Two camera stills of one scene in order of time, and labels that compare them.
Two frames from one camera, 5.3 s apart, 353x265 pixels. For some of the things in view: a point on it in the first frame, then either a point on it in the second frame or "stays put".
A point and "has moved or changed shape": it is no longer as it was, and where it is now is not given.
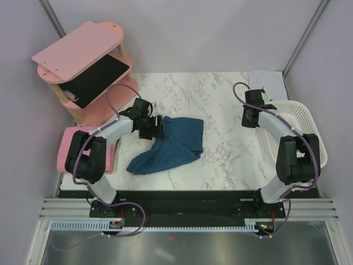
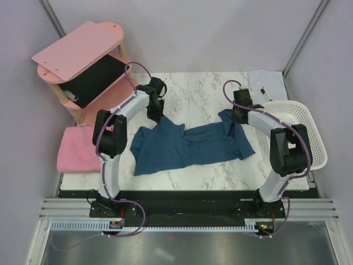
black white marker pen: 267,94 stays put
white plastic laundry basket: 297,115 stays put
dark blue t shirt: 181,142 has moved or changed shape
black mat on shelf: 89,84 stays put
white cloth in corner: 272,81 stays put
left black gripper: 156,131 -> 156,117
